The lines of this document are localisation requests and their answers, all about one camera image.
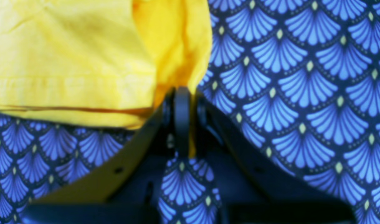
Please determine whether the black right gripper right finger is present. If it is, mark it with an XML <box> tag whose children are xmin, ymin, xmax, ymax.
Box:
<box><xmin>195</xmin><ymin>92</ymin><xmax>343</xmax><ymax>204</ymax></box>

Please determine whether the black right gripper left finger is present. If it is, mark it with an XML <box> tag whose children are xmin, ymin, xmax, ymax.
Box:
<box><xmin>31</xmin><ymin>87</ymin><xmax>190</xmax><ymax>206</ymax></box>

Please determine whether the yellow T-shirt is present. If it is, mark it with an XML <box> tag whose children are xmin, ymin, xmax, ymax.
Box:
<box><xmin>0</xmin><ymin>0</ymin><xmax>213</xmax><ymax>157</ymax></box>

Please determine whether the blue fan-patterned tablecloth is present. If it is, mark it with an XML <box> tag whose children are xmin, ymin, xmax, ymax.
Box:
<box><xmin>0</xmin><ymin>0</ymin><xmax>380</xmax><ymax>224</ymax></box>

